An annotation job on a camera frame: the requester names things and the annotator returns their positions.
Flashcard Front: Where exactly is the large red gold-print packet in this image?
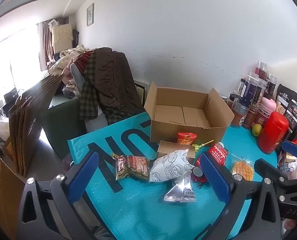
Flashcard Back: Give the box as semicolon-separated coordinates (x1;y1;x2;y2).
190;142;229;183

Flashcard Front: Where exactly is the hanging beige cloth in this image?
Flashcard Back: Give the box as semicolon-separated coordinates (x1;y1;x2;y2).
51;24;73;53

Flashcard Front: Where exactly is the brown jacket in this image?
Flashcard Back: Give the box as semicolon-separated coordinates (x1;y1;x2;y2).
92;47;144;125

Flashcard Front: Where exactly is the pile of beige bedding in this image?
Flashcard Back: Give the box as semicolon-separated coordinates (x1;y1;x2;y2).
47;45;89;92

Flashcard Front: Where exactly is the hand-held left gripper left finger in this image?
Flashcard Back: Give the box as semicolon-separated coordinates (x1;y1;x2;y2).
17;151;100;240

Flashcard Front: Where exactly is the small red snack packet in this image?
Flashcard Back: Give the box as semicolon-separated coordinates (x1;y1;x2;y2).
177;132;197;146

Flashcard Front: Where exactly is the green plaid garment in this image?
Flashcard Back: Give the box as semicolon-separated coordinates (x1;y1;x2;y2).
79;52;99;120

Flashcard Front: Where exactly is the green fruit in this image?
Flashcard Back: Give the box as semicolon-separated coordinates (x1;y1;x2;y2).
252;124;263;137

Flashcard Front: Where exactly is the framed wall picture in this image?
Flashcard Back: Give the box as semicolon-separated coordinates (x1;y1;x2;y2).
87;3;94;27

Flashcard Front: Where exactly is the large cardboard box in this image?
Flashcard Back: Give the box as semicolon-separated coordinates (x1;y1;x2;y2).
144;81;235;150

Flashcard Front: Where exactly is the white fish-print snack packet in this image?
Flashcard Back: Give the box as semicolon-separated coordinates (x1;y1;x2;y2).
148;149;196;183

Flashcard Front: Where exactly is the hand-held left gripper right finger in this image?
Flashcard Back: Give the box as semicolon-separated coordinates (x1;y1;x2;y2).
200;151;282;240

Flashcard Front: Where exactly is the black printed pouch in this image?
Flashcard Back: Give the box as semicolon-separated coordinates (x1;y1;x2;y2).
275;84;297;143

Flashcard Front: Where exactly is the small cardboard box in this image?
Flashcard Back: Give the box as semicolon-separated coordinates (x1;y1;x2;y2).
156;140;196;165

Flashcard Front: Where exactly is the narrow jar of brown powder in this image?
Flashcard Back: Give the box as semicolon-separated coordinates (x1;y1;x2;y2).
243;104;260;130

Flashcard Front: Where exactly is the stack of flat cardboard sheets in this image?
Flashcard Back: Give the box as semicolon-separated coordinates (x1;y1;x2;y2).
9;74;70;178

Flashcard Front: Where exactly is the silver foil snack packet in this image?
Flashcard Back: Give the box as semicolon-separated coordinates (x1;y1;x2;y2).
163;172;197;203

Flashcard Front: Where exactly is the clear-wrapped waffle packet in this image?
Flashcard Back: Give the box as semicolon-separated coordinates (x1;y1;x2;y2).
230;154;255;182

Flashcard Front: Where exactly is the tall dark-label jar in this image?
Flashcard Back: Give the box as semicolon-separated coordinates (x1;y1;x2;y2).
266;74;279;100

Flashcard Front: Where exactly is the pink canister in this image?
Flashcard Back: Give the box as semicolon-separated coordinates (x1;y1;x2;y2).
256;96;277;128

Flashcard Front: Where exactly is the teal bubble mat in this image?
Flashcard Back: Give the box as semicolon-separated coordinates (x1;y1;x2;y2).
67;111;279;240

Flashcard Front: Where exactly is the brown peanut snack packet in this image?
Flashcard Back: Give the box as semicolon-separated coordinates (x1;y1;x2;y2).
114;154;150;181

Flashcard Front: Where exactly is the tall clear jar of seeds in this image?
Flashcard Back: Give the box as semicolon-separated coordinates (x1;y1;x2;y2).
253;79;267;105

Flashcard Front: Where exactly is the wide jar of brown powder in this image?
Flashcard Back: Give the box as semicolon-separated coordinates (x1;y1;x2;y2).
232;97;250;128

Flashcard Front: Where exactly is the ceiling air vent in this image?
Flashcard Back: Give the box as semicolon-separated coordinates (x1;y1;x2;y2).
0;0;39;20

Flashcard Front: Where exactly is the black frame leaning on wall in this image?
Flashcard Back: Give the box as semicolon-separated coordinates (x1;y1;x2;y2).
135;79;149;105

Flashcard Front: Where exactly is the red canister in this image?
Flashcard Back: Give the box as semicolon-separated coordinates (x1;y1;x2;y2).
258;111;289;155

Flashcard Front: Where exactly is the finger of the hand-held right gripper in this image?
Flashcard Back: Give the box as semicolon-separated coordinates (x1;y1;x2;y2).
282;140;297;158
255;159;297;194

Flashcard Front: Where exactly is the yellow green lollipop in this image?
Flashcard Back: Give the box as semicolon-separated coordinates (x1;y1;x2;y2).
192;140;214;148

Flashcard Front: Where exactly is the red striped cloth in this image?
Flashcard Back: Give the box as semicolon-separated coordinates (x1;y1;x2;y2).
75;51;93;75

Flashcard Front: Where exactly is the brown curtain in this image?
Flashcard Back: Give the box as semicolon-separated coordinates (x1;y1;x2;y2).
37;20;55;72

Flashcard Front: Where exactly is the tall jar of red contents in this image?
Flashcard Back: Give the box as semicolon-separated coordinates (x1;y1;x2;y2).
255;60;270;80

